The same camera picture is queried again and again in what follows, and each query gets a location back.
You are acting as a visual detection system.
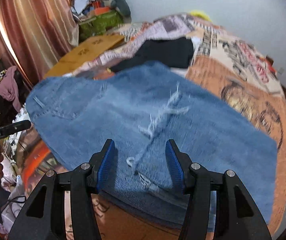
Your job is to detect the pink striped curtain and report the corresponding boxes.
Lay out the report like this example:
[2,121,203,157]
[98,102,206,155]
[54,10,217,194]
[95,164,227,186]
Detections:
[0,0,78,86]

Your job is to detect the pink hanging cloth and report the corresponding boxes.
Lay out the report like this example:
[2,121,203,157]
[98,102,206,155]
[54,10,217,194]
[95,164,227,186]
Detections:
[0,66,22,113]

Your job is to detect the blue denim jeans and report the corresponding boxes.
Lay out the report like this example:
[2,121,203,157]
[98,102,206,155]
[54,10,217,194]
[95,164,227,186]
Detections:
[26,61,277,228]

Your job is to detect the yellow foam tube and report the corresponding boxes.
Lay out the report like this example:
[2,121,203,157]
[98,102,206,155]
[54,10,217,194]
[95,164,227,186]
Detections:
[189,10,212,22]

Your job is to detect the printed newspaper-pattern bedspread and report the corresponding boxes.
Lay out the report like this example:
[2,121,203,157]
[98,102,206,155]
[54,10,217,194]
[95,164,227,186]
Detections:
[23,13,286,239]

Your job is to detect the black folded garment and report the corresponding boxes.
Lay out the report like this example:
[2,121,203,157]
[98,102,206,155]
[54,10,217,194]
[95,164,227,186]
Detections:
[109,37,195,73]

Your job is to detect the wooden lap desk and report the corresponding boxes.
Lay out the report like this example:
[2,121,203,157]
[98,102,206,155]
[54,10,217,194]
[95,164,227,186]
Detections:
[43,34,124,79]

